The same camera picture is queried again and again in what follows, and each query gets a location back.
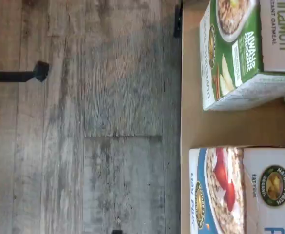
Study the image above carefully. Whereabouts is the blue white flax plus box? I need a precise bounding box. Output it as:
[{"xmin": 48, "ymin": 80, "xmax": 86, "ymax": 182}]
[{"xmin": 188, "ymin": 146, "xmax": 285, "ymax": 234}]

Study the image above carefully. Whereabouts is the green apple cinnamon oatmeal box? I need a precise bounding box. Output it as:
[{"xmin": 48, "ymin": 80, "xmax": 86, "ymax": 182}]
[{"xmin": 199, "ymin": 0, "xmax": 285, "ymax": 112}]

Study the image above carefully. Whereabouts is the black metal shelving unit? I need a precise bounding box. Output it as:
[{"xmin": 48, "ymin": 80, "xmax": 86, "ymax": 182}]
[{"xmin": 173, "ymin": 0, "xmax": 285, "ymax": 234}]

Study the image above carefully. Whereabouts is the black floor tape hooked end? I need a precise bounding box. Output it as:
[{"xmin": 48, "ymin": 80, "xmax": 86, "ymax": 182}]
[{"xmin": 0, "ymin": 60, "xmax": 51, "ymax": 83}]

